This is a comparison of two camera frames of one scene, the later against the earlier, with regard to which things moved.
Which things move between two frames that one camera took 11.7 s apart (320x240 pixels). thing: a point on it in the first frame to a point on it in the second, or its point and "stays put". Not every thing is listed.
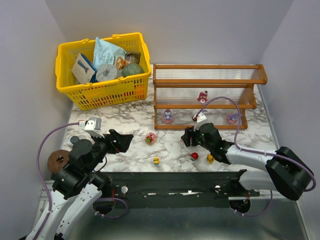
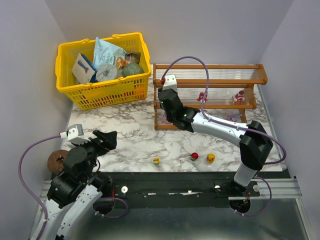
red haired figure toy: x=194 y=156 stays put
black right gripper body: x=191 y=137 to x=165 y=94
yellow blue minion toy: x=156 y=160 stays put
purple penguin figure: x=167 y=117 stays put
